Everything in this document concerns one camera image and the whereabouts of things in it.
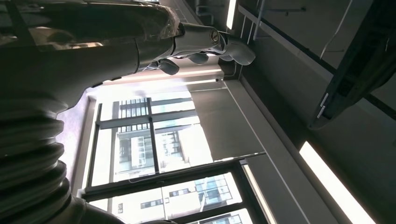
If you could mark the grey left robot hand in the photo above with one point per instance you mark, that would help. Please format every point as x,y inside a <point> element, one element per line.
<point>92,52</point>

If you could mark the ceiling light strip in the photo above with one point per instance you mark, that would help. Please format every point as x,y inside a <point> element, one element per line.
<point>334,185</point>
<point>231,14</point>
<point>185,74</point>

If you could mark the building outside window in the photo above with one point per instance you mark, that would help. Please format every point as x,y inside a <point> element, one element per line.
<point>136,154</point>

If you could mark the grey roller blind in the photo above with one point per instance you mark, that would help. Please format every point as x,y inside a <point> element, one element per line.
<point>226,123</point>

